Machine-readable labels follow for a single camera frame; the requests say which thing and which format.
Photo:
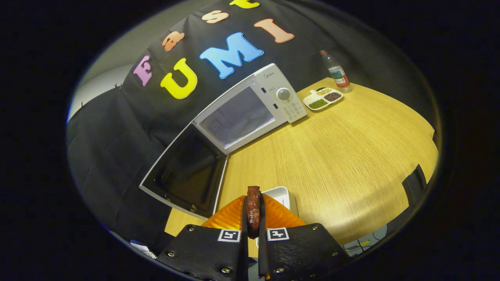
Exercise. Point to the white toaster oven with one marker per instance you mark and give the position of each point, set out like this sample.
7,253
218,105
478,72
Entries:
234,117

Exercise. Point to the white divided bean dish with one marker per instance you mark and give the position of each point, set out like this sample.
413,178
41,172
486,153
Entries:
318,104

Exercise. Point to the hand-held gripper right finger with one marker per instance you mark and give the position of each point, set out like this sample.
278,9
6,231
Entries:
262,257

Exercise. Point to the small white tray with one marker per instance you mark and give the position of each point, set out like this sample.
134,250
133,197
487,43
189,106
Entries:
281,194

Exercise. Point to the clear plastic water bottle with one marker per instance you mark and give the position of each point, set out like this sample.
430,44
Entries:
338,74

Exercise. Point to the black chair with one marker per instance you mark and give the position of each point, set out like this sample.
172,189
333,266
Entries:
414,185

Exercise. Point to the dark red meat slice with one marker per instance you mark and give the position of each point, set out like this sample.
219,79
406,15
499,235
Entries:
254,210

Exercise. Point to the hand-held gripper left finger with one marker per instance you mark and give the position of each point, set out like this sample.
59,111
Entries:
244,257

